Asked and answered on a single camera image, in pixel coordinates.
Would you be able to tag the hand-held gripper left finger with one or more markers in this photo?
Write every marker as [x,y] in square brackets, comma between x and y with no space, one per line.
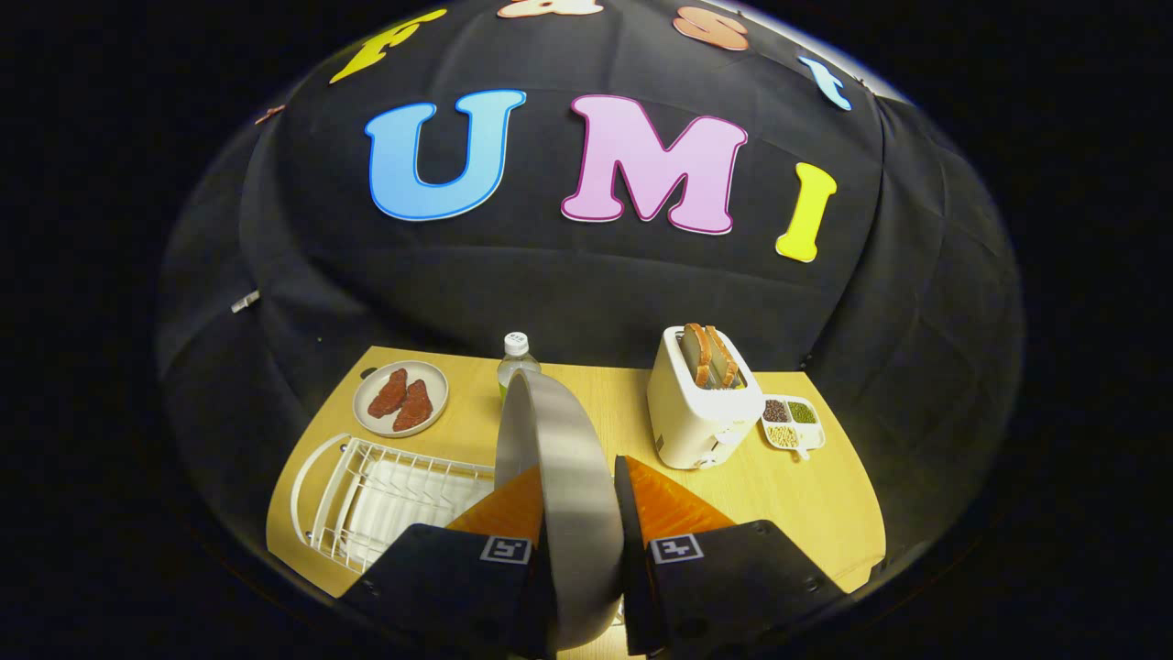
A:
[458,587]

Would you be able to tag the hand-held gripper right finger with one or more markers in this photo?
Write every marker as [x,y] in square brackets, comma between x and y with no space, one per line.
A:
[724,587]

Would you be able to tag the beige round plate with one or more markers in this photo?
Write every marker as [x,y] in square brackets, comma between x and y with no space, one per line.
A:
[573,513]

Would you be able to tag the white divided dish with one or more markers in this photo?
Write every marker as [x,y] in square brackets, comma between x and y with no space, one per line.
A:
[811,438]

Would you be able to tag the small plate under meat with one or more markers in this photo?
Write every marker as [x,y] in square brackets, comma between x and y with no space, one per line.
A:
[431,376]

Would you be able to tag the pile of yellow soybeans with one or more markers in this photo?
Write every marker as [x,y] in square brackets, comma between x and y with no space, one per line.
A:
[782,435]

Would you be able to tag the white toaster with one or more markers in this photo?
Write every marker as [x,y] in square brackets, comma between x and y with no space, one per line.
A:
[696,426]

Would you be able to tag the pile of dark beans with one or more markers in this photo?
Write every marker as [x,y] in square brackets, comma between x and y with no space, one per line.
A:
[776,411]

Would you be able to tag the red meat slice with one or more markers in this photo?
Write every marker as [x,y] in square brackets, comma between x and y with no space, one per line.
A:
[388,392]
[414,406]

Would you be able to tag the pile of green beans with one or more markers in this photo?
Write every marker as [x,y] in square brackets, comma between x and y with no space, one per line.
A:
[803,412]

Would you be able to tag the toasted bread slice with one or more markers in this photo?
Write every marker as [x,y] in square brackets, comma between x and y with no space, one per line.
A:
[698,353]
[724,357]

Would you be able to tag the green label drink bottle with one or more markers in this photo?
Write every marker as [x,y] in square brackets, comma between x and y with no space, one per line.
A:
[515,353]

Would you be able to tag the small white tag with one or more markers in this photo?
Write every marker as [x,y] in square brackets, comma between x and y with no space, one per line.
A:
[245,301]

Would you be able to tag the pink clip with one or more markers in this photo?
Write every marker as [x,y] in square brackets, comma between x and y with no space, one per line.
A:
[268,114]

